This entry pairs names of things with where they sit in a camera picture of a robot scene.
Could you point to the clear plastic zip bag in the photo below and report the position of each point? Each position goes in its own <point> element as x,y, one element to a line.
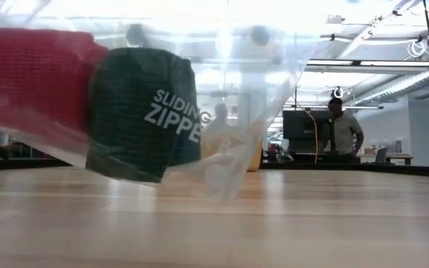
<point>237,93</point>

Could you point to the dark green elastic bandage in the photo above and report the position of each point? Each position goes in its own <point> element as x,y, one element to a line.
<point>132,123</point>

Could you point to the red elastic bandage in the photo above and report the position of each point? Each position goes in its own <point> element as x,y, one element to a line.
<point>32,74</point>

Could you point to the yellow plastic basket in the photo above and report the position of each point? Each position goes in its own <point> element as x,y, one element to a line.
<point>255,156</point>

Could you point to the black monitor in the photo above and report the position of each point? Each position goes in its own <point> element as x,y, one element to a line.
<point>300,128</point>

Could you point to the person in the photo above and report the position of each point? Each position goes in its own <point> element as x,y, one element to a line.
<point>345,130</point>

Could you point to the grey office chair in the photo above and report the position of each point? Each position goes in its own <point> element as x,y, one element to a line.
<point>381,154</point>

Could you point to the long ceiling light strip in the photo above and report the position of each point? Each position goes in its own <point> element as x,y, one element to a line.
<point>386,63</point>

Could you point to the distant wooden desk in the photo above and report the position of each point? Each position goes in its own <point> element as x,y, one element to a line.
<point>400,156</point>

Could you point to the silver ventilation duct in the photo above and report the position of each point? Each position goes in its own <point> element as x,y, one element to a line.
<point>404,87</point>

